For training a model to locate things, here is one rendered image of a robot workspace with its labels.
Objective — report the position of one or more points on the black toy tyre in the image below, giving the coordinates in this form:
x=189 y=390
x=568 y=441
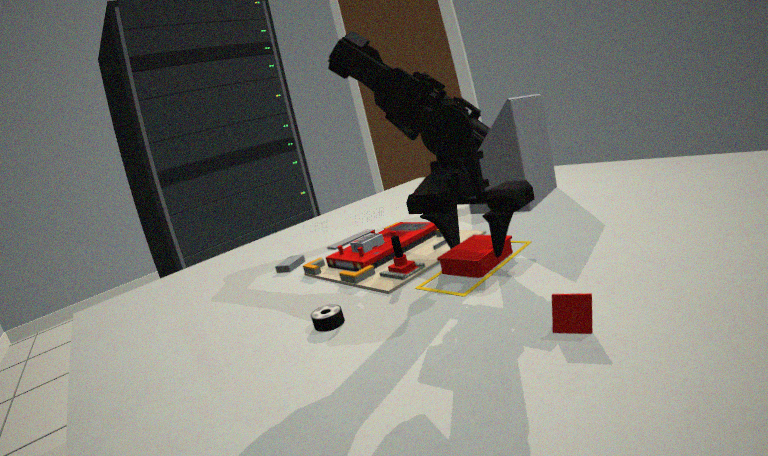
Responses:
x=327 y=318

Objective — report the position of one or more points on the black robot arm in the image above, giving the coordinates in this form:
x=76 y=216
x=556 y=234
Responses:
x=445 y=125

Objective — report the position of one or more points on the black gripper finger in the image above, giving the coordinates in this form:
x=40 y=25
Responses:
x=498 y=225
x=448 y=226

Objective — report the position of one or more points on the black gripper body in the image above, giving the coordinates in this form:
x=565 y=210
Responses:
x=508 y=196

